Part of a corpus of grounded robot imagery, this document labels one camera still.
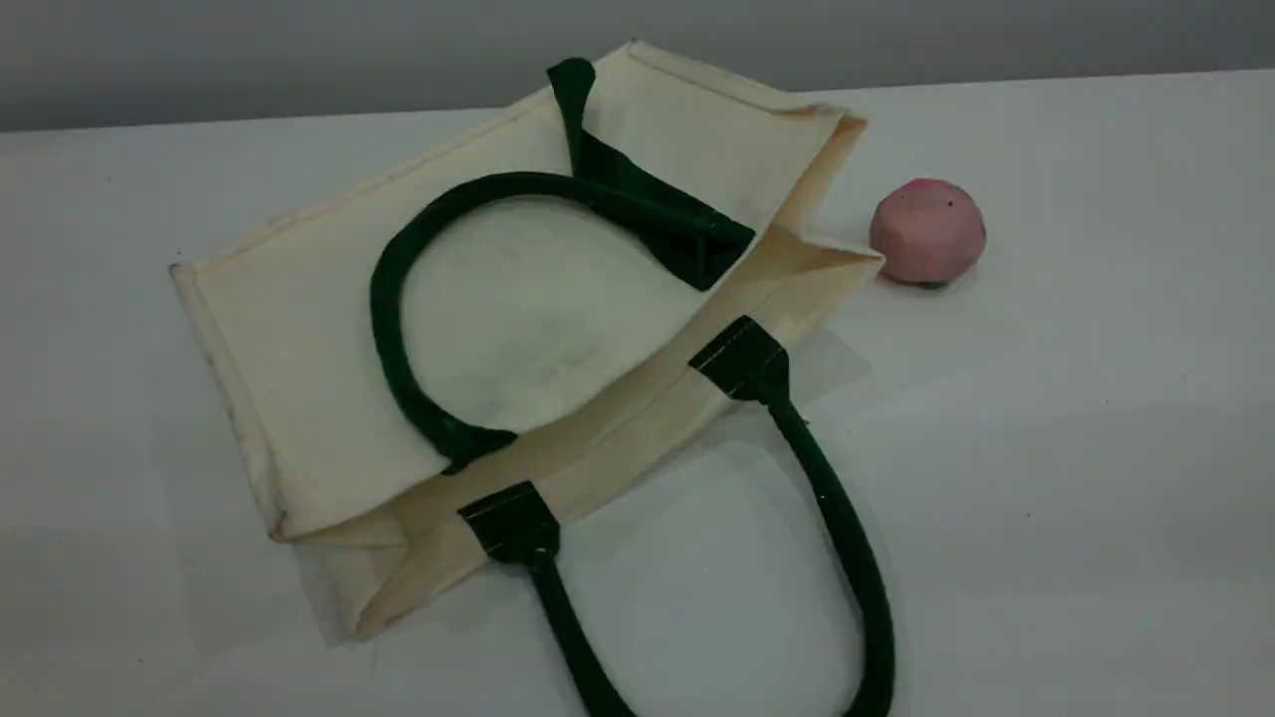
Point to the pink peach bun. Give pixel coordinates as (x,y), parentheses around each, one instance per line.
(926,231)

